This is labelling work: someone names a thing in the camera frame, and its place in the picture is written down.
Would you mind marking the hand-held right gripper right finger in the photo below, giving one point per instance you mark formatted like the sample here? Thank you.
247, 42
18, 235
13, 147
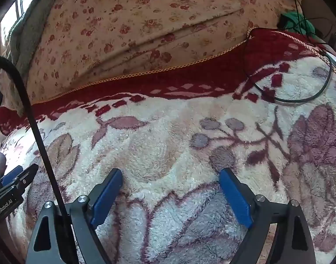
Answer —
235, 198

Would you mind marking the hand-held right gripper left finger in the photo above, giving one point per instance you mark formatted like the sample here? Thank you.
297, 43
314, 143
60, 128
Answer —
107, 195

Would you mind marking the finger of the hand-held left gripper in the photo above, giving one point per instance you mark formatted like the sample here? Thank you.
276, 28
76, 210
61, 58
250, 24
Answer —
11, 174
27, 173

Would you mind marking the white and red plush blanket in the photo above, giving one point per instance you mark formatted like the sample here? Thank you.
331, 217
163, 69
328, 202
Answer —
170, 143

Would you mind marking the grey-green blanket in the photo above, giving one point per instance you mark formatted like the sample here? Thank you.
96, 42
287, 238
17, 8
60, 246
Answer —
27, 33

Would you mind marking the beige floral bed sheet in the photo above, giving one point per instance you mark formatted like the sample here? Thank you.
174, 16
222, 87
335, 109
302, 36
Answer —
129, 19

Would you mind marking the green cloth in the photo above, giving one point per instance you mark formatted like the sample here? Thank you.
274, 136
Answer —
294, 19

